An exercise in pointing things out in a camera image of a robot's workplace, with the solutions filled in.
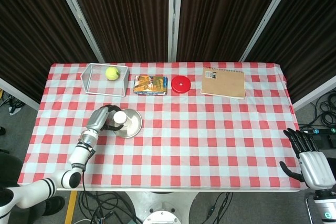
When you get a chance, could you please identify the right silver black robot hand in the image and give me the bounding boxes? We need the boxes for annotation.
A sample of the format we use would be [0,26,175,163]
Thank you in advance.
[279,127,336,190]

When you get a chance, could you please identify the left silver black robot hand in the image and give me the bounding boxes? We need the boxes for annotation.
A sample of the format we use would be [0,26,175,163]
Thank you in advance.
[86,104,125,132]

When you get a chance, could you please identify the white paper cup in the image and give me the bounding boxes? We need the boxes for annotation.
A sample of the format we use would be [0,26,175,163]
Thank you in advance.
[112,111,133,132]

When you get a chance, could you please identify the silver metal plate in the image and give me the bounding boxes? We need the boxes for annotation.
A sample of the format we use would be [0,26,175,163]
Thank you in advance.
[115,108,143,139]

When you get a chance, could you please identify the black power strip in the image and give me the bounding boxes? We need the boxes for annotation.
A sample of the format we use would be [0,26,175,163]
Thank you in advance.
[300,126,336,136]

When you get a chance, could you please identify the clear plastic box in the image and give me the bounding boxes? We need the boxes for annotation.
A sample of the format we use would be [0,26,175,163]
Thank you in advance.
[80,62,129,98]

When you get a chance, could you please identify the yellow tennis ball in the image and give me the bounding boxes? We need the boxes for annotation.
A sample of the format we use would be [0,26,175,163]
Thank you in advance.
[105,66,120,81]

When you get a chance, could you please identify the red round disc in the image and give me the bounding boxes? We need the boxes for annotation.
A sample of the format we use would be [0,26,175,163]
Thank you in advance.
[171,75,192,94]

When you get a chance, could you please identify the red white checkered tablecloth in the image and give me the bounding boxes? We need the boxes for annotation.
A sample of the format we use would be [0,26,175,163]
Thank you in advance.
[17,62,311,190]

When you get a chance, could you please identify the black shoe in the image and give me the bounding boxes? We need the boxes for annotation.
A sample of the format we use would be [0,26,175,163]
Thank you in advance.
[43,196,66,217]

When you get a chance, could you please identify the dark brown partition panel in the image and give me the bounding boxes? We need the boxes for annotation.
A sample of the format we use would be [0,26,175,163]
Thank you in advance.
[0,0,99,111]
[176,0,287,62]
[64,0,170,62]
[245,0,336,111]

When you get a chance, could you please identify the brown spiral notebook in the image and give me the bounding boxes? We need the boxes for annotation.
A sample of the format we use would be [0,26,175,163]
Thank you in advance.
[200,67,246,101]

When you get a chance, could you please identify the black coiled floor cables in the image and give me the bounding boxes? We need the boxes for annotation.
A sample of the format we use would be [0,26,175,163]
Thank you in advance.
[311,90,336,128]

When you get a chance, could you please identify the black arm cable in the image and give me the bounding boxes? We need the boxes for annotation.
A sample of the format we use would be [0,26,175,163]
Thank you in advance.
[80,145,96,193]

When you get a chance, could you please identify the black floor cable bundle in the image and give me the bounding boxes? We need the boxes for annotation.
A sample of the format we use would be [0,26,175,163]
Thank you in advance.
[75,191,144,224]

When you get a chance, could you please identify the white table frame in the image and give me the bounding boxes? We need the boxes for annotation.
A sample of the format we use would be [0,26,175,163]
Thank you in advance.
[56,186,302,193]

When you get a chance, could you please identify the white partition post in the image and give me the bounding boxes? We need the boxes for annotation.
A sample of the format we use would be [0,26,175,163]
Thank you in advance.
[51,0,106,63]
[167,0,184,62]
[238,0,299,62]

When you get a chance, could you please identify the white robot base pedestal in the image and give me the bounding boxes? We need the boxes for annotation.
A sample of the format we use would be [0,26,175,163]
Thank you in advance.
[125,191,198,224]

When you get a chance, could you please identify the black cable with adapter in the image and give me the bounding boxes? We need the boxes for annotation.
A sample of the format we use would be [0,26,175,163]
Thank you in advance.
[203,191,234,221]

